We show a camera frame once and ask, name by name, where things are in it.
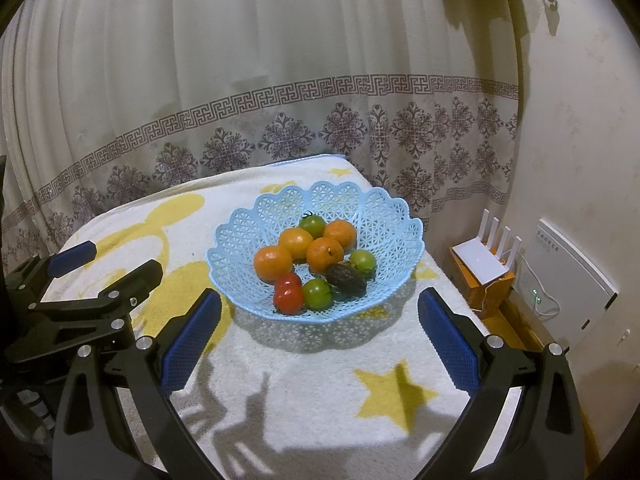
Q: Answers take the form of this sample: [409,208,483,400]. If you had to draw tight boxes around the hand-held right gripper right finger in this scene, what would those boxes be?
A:
[417,287,586,480]

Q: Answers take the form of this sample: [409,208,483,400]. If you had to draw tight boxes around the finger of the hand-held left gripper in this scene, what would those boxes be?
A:
[94,259,164,335]
[5,240,98,312]

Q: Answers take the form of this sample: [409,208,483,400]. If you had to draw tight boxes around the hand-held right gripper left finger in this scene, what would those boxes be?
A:
[51,287,223,480]

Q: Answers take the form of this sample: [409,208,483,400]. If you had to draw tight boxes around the light blue plastic basket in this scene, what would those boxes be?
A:
[206,181,427,322]

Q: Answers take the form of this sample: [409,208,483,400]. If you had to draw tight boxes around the small yellow-orange tomato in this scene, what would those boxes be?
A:
[253,244,294,284]

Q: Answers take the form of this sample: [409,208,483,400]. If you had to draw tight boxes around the dark wrinkled tomato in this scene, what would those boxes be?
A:
[325,263,369,294]

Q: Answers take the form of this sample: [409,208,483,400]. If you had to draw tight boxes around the large green tomato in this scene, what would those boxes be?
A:
[301,278,334,310]

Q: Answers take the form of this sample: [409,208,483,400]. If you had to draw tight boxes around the yellow-orange mandarin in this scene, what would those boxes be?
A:
[278,227,315,261]

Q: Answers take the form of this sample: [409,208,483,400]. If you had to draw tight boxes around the orange mandarin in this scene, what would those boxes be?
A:
[323,219,358,251]
[305,237,345,275]

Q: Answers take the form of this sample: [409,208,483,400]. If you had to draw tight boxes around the orange cardboard box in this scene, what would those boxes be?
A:
[446,247,516,317]

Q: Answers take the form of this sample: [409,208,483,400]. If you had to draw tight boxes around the white router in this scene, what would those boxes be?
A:
[452,209,522,286]

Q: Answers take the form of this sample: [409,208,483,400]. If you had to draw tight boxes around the white and yellow blanket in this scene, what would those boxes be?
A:
[37,153,533,480]

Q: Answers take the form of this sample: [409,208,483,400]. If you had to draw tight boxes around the beige patterned curtain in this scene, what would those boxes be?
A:
[0,0,524,283]

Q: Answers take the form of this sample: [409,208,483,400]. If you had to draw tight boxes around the white cable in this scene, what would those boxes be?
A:
[512,252,561,320]

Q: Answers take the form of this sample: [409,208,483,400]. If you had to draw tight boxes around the white wall panel box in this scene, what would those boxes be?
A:
[523,217,619,349]

